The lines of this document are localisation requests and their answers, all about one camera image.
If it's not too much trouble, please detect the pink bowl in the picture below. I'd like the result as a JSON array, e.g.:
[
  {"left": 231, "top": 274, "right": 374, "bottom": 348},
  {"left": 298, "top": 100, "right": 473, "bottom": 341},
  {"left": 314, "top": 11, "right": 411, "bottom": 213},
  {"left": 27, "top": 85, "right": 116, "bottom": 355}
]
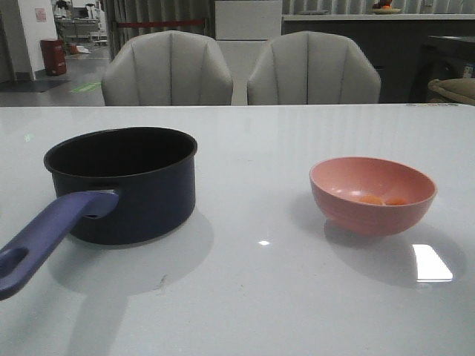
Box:
[{"left": 309, "top": 156, "right": 437, "bottom": 236}]

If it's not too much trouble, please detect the left grey chair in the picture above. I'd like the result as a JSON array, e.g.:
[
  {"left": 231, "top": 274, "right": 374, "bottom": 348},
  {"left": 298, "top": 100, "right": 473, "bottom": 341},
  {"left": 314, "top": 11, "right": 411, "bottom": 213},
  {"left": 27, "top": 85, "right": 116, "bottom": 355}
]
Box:
[{"left": 102, "top": 30, "right": 233, "bottom": 106}]

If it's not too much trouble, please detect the wicker basket with cushion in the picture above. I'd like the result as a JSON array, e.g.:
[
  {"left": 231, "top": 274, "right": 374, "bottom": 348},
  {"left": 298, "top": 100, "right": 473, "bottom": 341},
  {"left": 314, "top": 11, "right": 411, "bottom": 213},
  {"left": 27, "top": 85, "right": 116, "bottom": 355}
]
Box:
[{"left": 427, "top": 78, "right": 474, "bottom": 105}]

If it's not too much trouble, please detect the white cabinet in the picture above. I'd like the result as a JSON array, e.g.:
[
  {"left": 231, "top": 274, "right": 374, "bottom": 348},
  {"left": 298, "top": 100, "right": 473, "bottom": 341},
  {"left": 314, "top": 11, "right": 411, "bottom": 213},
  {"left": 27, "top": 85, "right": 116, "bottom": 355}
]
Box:
[{"left": 214, "top": 1, "right": 282, "bottom": 105}]

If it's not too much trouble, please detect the fruit plate on counter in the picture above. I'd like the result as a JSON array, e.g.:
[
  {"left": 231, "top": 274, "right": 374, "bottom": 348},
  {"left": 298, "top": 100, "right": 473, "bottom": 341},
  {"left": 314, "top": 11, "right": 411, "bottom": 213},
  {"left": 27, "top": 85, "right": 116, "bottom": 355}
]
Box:
[{"left": 371, "top": 0, "right": 401, "bottom": 15}]

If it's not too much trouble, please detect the grey chair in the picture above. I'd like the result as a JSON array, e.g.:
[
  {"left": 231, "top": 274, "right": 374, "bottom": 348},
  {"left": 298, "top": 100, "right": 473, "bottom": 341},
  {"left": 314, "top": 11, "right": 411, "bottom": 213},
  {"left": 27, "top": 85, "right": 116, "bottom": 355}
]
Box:
[
  {"left": 102, "top": 30, "right": 233, "bottom": 106},
  {"left": 246, "top": 31, "right": 381, "bottom": 105}
]

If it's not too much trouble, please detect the dark counter with white top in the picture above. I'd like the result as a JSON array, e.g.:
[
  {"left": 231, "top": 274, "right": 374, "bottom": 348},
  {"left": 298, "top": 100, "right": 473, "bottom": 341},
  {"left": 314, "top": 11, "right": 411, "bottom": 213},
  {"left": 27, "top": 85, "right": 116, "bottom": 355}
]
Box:
[{"left": 282, "top": 14, "right": 474, "bottom": 103}]

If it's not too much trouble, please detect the right grey chair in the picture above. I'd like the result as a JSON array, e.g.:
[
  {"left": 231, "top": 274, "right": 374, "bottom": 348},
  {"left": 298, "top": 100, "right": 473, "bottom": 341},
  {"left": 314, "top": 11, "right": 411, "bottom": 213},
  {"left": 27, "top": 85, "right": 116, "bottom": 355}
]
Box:
[{"left": 246, "top": 31, "right": 381, "bottom": 105}]

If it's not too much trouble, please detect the orange ham piece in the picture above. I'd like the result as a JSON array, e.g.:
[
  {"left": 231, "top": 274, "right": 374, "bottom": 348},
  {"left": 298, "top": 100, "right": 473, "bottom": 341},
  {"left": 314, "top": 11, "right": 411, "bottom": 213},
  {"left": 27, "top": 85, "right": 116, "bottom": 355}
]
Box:
[
  {"left": 384, "top": 197, "right": 407, "bottom": 205},
  {"left": 358, "top": 194, "right": 384, "bottom": 205}
]

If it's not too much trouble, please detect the red bin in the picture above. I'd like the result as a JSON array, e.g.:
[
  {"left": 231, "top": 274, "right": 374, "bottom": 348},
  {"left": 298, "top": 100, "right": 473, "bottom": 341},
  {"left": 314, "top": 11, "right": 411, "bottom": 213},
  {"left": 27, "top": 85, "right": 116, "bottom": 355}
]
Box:
[{"left": 40, "top": 39, "right": 67, "bottom": 76}]

